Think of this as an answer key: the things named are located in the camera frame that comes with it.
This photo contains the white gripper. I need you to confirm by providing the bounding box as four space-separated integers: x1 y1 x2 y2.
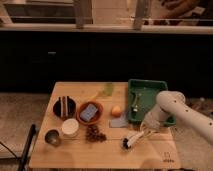
140 121 156 135

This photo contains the white handled black brush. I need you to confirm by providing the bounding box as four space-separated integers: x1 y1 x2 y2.
122 131 145 149

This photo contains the green plastic tray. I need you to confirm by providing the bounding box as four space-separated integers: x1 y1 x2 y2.
127 79 168 124

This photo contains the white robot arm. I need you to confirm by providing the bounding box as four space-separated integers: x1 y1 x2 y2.
141 91 213 146

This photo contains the small spoon in tray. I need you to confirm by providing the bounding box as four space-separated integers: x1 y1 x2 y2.
132 93 141 112

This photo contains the orange egg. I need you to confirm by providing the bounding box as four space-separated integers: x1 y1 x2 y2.
111 105 122 117

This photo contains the green translucent cup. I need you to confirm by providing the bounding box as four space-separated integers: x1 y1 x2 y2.
103 82 114 96

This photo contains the pile of brown nuts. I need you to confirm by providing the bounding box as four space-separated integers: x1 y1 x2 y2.
85 125 107 142

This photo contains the terracotta bowl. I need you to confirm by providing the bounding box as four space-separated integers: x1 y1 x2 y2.
76 101 103 125

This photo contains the blue sponge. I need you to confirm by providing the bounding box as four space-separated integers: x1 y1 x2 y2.
80 104 98 122

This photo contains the dark bowl with sticks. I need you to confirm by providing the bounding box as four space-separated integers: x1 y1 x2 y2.
53 96 76 120

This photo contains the small metal cup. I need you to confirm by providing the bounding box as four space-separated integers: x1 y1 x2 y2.
45 129 60 146

